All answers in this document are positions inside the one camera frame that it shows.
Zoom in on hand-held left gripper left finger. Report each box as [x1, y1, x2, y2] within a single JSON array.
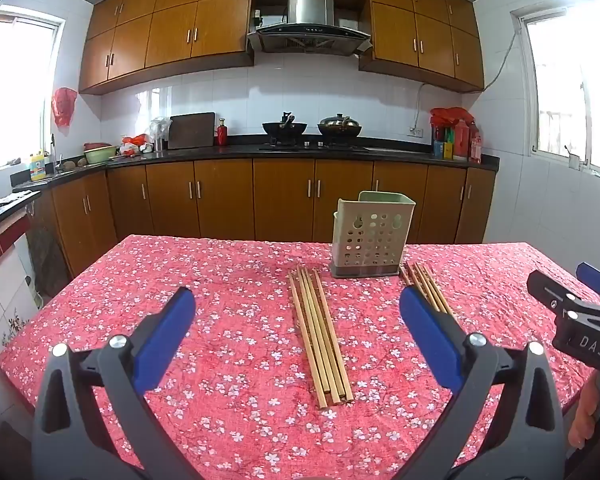
[[32, 287, 203, 480]]

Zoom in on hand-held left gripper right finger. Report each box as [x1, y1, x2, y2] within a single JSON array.
[[399, 286, 566, 480]]

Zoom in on bundle of wooden chopsticks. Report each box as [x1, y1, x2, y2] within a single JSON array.
[[400, 261, 455, 318], [287, 266, 355, 410]]

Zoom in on beige perforated utensil holder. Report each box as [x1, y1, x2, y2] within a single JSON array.
[[330, 191, 417, 279]]

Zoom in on person's right hand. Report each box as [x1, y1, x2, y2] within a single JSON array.
[[568, 375, 600, 452]]

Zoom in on red floral tablecloth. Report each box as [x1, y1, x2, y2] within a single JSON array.
[[0, 234, 600, 480]]

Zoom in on cluster of condiment bottles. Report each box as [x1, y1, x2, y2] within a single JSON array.
[[431, 120, 482, 163]]

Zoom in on wooden base cabinets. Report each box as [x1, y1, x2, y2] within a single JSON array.
[[30, 157, 497, 281]]

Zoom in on green basin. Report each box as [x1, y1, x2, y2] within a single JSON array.
[[83, 145, 118, 165]]

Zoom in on red and white plastic bag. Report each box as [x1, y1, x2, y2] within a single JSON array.
[[119, 134, 153, 157]]

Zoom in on crumpled red plastic bag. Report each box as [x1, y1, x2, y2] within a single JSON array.
[[430, 106, 476, 126]]

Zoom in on wide sliding window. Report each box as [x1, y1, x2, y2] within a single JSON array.
[[511, 7, 600, 181]]

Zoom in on black kitchen countertop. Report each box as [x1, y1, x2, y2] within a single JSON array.
[[0, 135, 501, 236]]

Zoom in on clear plastic bag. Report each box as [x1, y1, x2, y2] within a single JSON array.
[[149, 116, 173, 152]]

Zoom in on dark cutting board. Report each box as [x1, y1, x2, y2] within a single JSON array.
[[167, 112, 216, 150]]

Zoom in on grey rag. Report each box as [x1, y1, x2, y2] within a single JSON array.
[[0, 192, 41, 212]]

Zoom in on black gas stove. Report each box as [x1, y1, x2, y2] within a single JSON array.
[[257, 141, 371, 154]]

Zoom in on steel lidded pot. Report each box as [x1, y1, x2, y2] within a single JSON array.
[[317, 113, 363, 138]]

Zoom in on black wok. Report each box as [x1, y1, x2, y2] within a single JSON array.
[[261, 111, 309, 136]]

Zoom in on hanging red plastic bag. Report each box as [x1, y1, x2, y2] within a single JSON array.
[[51, 87, 78, 127]]

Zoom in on narrow sliding window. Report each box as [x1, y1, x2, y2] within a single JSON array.
[[0, 5, 67, 176]]

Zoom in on steel range hood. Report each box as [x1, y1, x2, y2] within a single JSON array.
[[246, 0, 372, 56]]

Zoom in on white wall cable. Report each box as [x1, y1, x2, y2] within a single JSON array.
[[414, 30, 523, 131]]

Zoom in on wooden wall cabinets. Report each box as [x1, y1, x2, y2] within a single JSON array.
[[78, 0, 486, 95]]

